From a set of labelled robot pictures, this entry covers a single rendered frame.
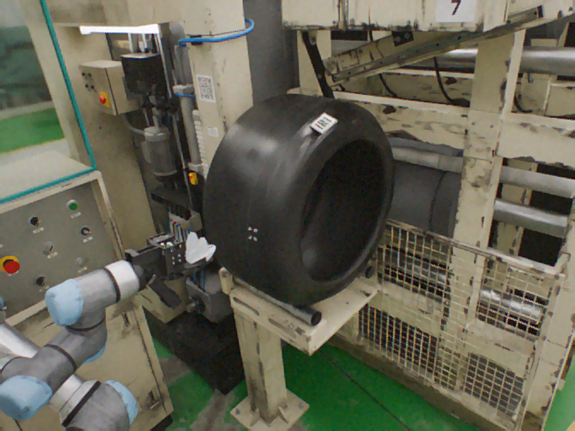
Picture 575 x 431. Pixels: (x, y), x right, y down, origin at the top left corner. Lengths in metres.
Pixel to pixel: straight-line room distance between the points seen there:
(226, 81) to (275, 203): 0.45
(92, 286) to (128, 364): 1.05
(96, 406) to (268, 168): 0.68
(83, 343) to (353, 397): 1.56
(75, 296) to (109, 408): 0.38
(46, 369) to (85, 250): 0.80
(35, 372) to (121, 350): 0.97
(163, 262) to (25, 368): 0.30
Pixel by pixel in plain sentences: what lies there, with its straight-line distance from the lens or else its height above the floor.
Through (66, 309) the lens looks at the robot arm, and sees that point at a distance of 0.86.
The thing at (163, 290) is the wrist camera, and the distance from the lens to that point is 0.96.
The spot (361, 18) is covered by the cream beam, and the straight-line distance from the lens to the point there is 1.25.
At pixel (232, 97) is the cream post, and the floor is 1.48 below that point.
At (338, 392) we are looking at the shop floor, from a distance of 2.27.
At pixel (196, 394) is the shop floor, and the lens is 2.36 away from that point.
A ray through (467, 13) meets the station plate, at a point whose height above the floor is 1.68.
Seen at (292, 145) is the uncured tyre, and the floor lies 1.43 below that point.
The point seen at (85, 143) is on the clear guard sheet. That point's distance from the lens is 1.52.
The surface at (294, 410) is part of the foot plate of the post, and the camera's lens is 2.20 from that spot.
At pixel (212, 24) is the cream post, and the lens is 1.27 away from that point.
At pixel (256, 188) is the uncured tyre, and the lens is 1.01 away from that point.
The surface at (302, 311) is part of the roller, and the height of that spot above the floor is 0.92.
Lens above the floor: 1.77
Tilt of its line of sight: 29 degrees down
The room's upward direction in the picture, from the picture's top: 5 degrees counter-clockwise
